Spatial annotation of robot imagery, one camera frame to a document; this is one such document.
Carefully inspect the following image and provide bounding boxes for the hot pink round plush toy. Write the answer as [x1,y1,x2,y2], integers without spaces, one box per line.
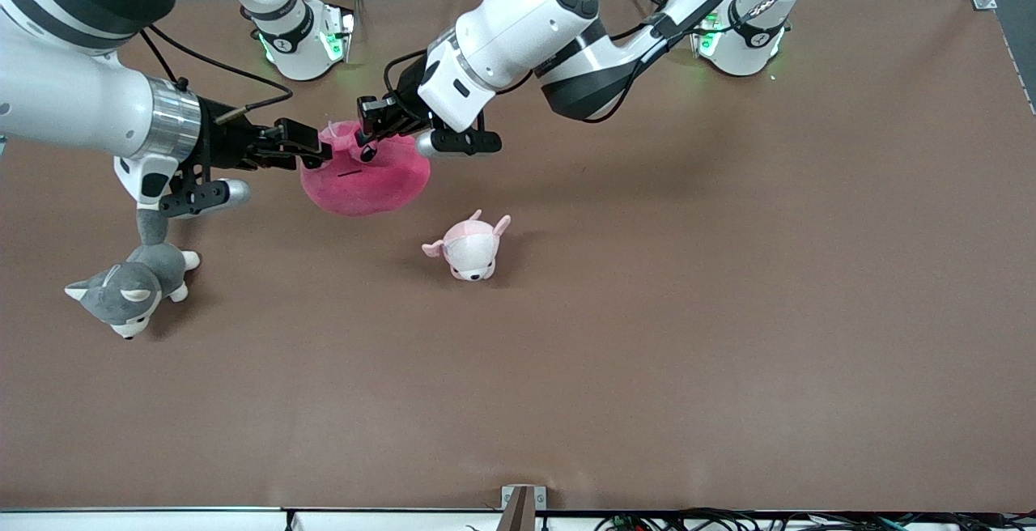
[299,118,432,218]

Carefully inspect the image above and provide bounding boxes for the grey husky plush toy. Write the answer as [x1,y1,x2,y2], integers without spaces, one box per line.
[64,207,202,341]

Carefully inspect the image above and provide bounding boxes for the light pink dog plush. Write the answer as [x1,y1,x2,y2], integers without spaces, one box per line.
[421,209,512,282]

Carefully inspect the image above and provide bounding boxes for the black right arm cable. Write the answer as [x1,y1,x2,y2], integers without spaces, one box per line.
[139,24,295,125]

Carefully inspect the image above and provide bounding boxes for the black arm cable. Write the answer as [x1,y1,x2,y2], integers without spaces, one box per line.
[139,24,295,125]
[494,0,810,125]

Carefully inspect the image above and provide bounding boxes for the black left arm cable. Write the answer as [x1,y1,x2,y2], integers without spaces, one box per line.
[494,0,810,125]

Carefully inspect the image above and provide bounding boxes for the metal table edge bracket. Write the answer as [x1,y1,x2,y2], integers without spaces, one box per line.
[501,485,547,531]

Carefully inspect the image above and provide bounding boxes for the black cable bundle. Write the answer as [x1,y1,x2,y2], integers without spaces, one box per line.
[595,508,1036,531]

